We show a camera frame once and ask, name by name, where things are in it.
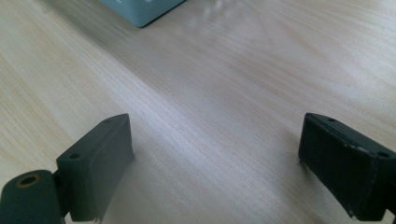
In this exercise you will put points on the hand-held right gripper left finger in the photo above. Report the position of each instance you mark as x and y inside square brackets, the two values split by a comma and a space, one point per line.
[93, 174]

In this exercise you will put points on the grey-blue box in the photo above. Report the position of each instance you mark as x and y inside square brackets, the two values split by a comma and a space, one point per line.
[143, 9]

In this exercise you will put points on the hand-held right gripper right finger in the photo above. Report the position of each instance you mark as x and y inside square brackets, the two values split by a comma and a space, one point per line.
[342, 161]

